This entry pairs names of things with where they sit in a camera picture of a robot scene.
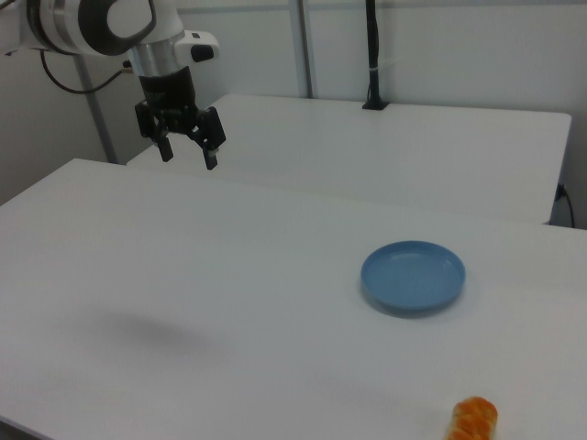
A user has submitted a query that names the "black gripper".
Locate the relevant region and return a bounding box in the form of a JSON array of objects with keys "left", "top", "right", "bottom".
[{"left": 134, "top": 66, "right": 227, "bottom": 171}]

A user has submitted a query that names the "orange glazed bread roll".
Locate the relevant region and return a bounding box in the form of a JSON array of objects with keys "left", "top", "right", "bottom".
[{"left": 443, "top": 395, "right": 499, "bottom": 440}]

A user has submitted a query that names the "blue round plate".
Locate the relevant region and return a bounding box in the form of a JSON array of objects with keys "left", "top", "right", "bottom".
[{"left": 360, "top": 240, "right": 467, "bottom": 318}]

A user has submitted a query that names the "white side table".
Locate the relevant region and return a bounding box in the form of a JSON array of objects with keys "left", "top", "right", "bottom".
[{"left": 126, "top": 93, "right": 572, "bottom": 226}]

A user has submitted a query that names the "slim grey partition post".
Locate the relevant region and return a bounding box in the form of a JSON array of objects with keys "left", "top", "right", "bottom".
[{"left": 74, "top": 56, "right": 118, "bottom": 164}]

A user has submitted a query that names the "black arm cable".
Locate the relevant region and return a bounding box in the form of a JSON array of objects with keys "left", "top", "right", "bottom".
[{"left": 39, "top": 48, "right": 135, "bottom": 95}]

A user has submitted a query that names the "grey partition frame post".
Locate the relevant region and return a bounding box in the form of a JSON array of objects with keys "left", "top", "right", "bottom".
[{"left": 291, "top": 0, "right": 318, "bottom": 99}]

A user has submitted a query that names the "black camera stand pole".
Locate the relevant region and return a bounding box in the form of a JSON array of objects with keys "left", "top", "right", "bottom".
[{"left": 361, "top": 0, "right": 390, "bottom": 111}]

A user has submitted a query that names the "black power cable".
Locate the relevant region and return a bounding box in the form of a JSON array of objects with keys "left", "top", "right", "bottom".
[{"left": 556, "top": 182, "right": 577, "bottom": 228}]

